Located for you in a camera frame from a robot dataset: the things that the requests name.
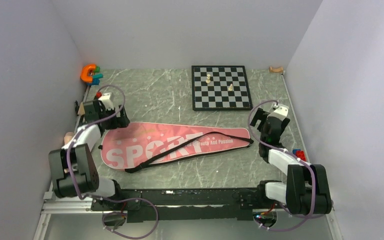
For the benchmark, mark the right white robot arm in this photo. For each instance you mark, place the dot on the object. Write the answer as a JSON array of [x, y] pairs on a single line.
[[306, 189]]

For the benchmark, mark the orange C-shaped toy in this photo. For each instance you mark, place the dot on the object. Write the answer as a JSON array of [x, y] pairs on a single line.
[[88, 71]]

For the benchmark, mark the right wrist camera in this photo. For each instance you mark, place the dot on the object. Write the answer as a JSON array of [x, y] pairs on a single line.
[[279, 111]]

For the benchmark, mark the colourful toy blocks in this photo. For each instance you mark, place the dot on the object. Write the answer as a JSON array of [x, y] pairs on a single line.
[[299, 154]]

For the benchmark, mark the black white chessboard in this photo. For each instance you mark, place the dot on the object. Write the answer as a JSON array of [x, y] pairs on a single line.
[[214, 96]]

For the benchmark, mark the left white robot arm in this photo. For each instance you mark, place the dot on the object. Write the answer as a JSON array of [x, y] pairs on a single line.
[[73, 170]]

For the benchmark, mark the teal blue toy blocks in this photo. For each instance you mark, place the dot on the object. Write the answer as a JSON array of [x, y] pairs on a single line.
[[96, 78]]

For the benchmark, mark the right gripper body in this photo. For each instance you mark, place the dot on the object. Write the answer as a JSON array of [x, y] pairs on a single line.
[[261, 115]]

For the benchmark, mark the black front rail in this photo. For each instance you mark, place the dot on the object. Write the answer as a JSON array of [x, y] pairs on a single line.
[[143, 205]]

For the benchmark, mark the wooden rolling pin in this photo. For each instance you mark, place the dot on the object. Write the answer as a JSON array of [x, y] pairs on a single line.
[[68, 138]]

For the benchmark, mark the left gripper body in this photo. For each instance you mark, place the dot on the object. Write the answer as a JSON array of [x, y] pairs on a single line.
[[113, 122]]

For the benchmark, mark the small wooden object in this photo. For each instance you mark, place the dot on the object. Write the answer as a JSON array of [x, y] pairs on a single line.
[[278, 70]]

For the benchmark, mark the pink racket bag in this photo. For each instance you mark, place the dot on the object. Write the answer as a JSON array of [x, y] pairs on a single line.
[[143, 145]]

